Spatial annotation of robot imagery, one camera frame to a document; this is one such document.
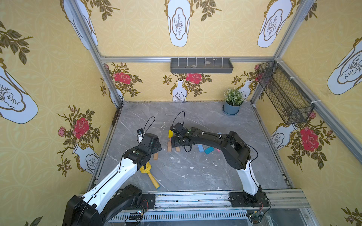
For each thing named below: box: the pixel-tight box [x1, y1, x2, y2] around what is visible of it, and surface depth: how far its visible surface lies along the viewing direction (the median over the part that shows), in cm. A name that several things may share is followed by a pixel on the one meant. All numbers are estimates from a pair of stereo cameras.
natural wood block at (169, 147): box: [167, 141, 172, 153], surface depth 94 cm
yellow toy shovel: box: [139, 161, 161, 190], surface depth 81 cm
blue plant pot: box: [222, 101, 242, 115], surface depth 111 cm
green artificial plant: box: [223, 87, 246, 107], surface depth 105 cm
